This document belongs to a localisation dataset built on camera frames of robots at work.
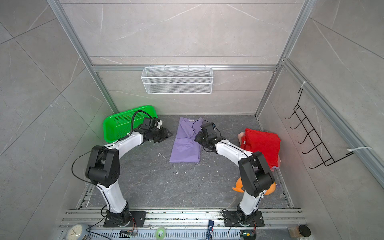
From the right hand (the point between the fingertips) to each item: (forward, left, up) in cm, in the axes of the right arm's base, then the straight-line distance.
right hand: (197, 136), depth 94 cm
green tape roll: (-50, +17, -11) cm, 54 cm away
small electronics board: (-49, +35, -12) cm, 62 cm away
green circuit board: (-51, -23, -12) cm, 57 cm away
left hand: (+3, +17, +1) cm, 17 cm away
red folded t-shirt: (-4, -36, -2) cm, 37 cm away
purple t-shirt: (-4, +8, -9) cm, 12 cm away
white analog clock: (-48, +56, -6) cm, 74 cm away
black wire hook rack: (-27, -53, +20) cm, 63 cm away
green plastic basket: (+19, +62, -9) cm, 65 cm away
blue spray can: (-48, -5, -9) cm, 49 cm away
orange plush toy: (-29, -23, -10) cm, 39 cm away
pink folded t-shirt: (+7, -31, -10) cm, 33 cm away
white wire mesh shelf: (+34, +13, +20) cm, 41 cm away
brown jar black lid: (-51, -43, -2) cm, 66 cm away
